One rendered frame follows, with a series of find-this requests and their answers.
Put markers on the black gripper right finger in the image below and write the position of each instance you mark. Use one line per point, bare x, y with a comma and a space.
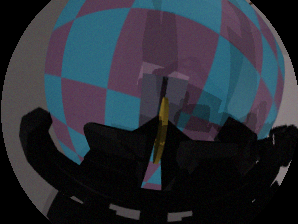
180, 151

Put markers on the thin gold coin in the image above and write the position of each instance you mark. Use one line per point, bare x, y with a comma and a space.
162, 129

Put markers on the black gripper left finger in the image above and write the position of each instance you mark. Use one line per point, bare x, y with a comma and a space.
137, 144

